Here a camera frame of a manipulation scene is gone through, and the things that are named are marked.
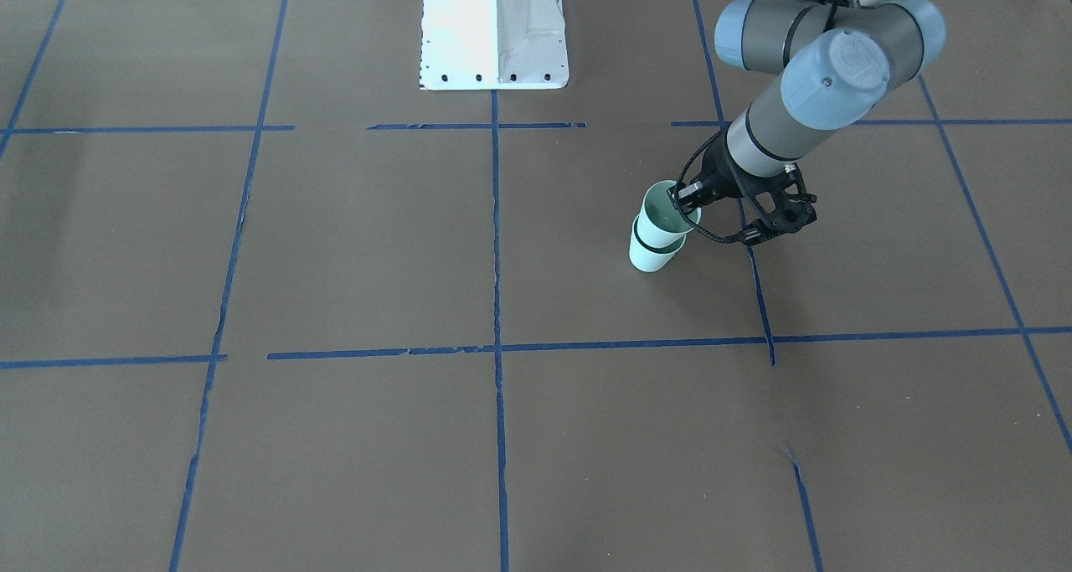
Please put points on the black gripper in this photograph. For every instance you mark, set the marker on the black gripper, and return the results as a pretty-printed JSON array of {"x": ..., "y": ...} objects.
[{"x": 718, "y": 183}]

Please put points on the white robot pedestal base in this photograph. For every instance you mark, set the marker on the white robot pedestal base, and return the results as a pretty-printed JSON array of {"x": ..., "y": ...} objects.
[{"x": 493, "y": 44}]

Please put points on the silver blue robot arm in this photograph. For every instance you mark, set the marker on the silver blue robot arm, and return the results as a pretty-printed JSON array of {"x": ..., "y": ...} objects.
[{"x": 832, "y": 62}]

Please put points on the mint green cup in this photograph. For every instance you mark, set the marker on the mint green cup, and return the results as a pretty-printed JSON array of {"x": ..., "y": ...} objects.
[
  {"x": 647, "y": 259},
  {"x": 659, "y": 224}
]

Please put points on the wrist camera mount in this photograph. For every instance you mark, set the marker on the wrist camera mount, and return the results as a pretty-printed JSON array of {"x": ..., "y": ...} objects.
[{"x": 781, "y": 204}]

